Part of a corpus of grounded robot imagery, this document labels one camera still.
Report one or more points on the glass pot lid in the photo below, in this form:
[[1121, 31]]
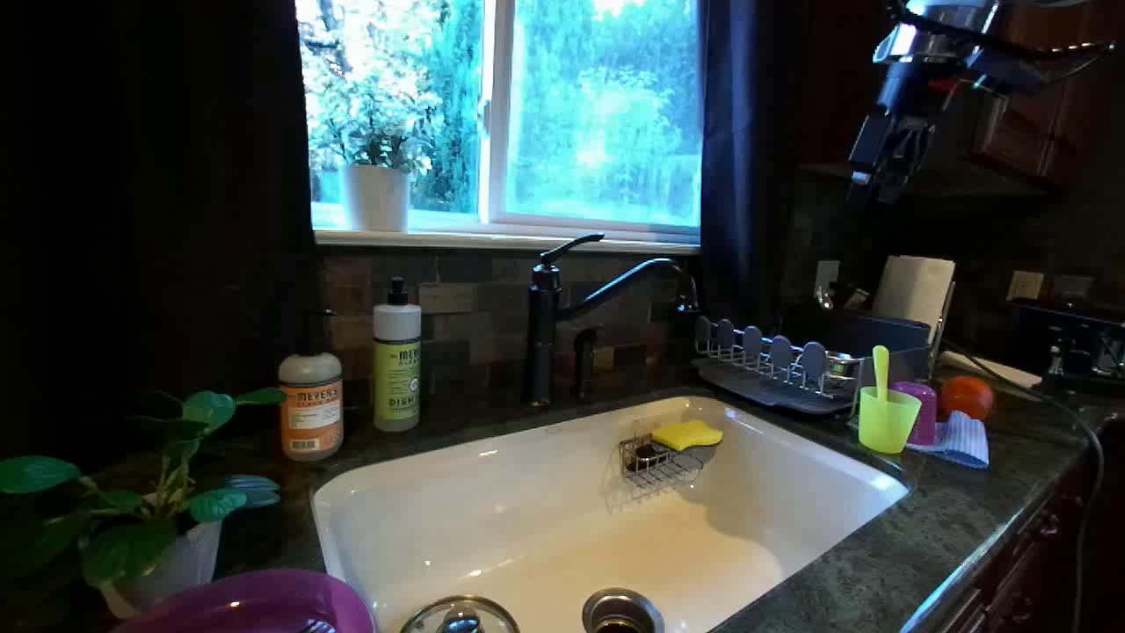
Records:
[[457, 616]]

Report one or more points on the orange fruit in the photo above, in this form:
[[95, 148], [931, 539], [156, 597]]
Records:
[[968, 397]]

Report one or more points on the white ceramic sink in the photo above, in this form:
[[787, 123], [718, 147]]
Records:
[[528, 515]]

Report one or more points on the yellow sponge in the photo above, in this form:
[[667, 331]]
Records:
[[688, 433]]

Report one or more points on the metal sink drain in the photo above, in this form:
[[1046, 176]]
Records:
[[620, 614]]

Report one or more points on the dark blue window curtain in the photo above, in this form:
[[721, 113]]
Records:
[[151, 176], [731, 153]]

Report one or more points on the windowsill plant in white pot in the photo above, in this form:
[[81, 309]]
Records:
[[377, 195]]

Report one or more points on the metal dish rack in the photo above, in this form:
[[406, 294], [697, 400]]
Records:
[[774, 363]]

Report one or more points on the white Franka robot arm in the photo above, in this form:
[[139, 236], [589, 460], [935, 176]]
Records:
[[935, 36]]

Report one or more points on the green label soap bottle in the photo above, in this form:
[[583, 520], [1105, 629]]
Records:
[[397, 363]]

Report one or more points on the white window frame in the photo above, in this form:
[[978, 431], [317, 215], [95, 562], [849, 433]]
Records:
[[501, 119]]

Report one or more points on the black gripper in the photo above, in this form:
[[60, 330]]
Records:
[[887, 147]]

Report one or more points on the purple plastic bowl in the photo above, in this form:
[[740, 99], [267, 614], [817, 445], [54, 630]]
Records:
[[249, 604]]

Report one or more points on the black countertop appliance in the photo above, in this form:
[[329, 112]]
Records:
[[1072, 339]]

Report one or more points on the round-leaf houseplant in white pot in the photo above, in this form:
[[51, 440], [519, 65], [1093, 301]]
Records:
[[129, 546]]

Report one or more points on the lime green plastic cup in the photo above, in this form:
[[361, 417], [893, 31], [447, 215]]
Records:
[[887, 425]]

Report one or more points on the white wall outlet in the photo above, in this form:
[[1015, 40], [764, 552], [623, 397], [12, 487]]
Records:
[[1024, 288], [826, 282]]

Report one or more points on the blue striped dish cloth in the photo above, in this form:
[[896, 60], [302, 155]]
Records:
[[964, 445]]

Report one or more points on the wooden wall cabinet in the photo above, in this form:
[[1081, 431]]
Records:
[[1055, 106]]

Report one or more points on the paper towel roll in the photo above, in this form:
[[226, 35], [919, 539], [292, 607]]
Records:
[[914, 294]]

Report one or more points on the dark kitchen faucet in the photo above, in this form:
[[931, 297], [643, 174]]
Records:
[[544, 319]]

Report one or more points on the purple plastic cup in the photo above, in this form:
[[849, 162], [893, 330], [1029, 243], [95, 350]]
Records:
[[930, 410]]

